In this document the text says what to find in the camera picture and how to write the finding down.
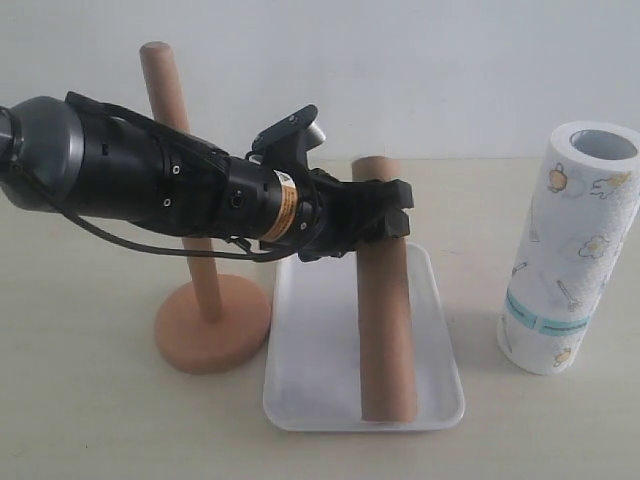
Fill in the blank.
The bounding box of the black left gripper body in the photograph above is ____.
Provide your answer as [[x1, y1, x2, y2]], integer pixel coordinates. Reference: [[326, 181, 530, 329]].
[[297, 168, 380, 263]]

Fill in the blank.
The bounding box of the brown cardboard tube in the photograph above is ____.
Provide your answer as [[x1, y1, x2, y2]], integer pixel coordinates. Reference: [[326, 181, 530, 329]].
[[350, 155, 418, 424]]

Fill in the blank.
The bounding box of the printed white paper towel roll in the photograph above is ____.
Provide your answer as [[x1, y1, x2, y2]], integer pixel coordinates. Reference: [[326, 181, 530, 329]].
[[497, 121, 639, 375]]

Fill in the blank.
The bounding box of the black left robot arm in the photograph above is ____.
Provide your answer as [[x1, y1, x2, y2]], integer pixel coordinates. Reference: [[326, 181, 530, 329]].
[[1, 91, 414, 263]]

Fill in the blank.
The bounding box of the wooden paper towel holder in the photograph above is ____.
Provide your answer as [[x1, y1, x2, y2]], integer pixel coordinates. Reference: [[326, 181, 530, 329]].
[[139, 41, 271, 374]]

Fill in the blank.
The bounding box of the white rectangular tray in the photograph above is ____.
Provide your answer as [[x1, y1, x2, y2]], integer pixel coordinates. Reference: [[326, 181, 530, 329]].
[[263, 243, 466, 433]]

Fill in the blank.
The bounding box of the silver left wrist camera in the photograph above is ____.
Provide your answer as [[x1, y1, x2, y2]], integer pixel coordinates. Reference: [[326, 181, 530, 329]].
[[250, 104, 326, 173]]

